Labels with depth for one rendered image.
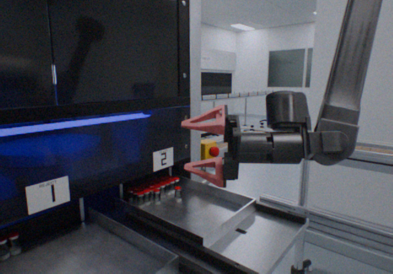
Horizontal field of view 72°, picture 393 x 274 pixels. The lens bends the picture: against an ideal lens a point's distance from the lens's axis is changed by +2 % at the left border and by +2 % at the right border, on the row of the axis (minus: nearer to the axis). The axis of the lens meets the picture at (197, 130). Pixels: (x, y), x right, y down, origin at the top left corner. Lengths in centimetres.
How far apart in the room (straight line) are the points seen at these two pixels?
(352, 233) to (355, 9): 129
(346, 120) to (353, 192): 175
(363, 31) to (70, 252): 74
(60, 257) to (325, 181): 188
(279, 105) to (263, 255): 35
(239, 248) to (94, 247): 34
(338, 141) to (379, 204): 178
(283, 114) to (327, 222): 125
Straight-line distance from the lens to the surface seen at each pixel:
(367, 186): 220
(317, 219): 170
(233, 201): 89
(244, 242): 71
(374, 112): 209
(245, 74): 984
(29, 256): 75
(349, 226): 167
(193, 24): 95
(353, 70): 54
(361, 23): 58
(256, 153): 46
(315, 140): 47
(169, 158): 87
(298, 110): 50
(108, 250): 70
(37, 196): 67
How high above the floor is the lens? 126
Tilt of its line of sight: 11 degrees down
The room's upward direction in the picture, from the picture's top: straight up
